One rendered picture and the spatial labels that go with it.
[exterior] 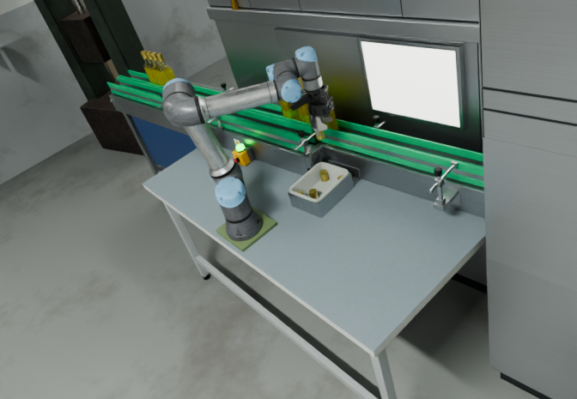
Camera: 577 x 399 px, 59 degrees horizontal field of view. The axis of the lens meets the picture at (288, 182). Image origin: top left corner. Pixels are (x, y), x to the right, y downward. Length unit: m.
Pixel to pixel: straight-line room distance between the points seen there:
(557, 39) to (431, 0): 0.66
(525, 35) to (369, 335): 0.96
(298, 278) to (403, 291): 0.38
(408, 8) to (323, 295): 1.05
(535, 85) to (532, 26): 0.15
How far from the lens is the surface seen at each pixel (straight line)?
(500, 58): 1.38
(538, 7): 1.30
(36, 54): 5.23
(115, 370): 3.00
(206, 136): 1.97
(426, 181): 2.00
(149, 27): 5.58
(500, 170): 1.57
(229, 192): 1.97
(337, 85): 2.27
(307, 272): 1.89
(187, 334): 2.93
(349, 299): 1.77
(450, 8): 1.85
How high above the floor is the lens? 2.11
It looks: 36 degrees down
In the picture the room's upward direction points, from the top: 18 degrees counter-clockwise
